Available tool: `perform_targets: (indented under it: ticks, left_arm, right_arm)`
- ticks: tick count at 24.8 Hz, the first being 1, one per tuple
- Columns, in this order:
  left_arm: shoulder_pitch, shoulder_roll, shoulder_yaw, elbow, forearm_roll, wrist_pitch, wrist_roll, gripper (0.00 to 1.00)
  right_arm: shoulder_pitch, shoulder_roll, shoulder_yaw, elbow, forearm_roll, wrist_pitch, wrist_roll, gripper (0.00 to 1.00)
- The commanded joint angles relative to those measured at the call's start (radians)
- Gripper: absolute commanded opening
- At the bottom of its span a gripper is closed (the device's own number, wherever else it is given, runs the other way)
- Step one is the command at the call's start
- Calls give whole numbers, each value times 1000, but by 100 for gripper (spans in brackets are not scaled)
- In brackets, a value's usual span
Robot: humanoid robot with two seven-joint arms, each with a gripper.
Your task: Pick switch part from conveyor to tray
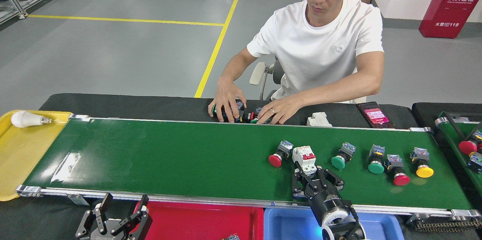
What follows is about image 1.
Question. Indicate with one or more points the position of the yellow push button switch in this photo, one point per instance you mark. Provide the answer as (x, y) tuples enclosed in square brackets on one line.
[(241, 119), (424, 171)]

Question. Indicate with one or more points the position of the blue plastic bin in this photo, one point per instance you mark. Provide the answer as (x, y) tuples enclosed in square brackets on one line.
[(286, 225)]

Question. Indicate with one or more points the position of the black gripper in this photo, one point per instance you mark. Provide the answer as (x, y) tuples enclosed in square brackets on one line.
[(105, 237), (327, 200)]

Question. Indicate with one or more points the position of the red plastic bin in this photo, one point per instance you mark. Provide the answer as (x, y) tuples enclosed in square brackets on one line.
[(196, 223)]

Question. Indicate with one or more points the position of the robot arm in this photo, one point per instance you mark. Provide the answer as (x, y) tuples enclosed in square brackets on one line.
[(339, 223)]

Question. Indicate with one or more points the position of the red fire extinguisher box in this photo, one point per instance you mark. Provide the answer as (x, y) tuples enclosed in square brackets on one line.
[(452, 6)]

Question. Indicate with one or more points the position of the smartphone with pink screen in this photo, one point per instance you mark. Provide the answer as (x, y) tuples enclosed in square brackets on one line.
[(374, 115)]

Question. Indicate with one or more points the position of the grey office chair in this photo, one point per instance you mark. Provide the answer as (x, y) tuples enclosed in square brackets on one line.
[(257, 73)]

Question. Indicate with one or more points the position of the push button switch blue body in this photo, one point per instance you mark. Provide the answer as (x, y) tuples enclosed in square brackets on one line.
[(232, 237)]

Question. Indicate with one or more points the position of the plain white circuit breaker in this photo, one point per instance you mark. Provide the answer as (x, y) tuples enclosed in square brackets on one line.
[(318, 120)]

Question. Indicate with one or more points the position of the green push button switch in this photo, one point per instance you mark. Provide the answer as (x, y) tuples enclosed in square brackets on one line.
[(338, 162), (255, 121), (214, 109), (375, 166)]

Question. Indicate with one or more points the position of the white light bulb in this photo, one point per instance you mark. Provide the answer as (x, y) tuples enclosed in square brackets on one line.
[(24, 119)]

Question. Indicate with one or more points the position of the person's left forearm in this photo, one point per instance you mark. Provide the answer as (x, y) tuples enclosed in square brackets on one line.
[(339, 91)]

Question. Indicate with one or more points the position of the person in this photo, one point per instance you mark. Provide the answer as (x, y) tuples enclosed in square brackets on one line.
[(320, 44)]

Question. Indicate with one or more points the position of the person's left hand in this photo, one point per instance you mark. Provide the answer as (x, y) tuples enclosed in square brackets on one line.
[(282, 108)]

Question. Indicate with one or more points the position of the person's right forearm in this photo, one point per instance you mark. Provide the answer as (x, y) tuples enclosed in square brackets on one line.
[(237, 65)]

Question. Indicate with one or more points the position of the person's right hand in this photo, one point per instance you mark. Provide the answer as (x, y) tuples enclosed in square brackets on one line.
[(226, 97)]

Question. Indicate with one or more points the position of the yellow plastic tray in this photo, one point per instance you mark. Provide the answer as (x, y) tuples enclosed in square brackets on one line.
[(22, 157)]

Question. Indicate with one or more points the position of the short green conveyor belt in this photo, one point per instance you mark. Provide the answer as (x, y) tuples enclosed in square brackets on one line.
[(452, 138)]

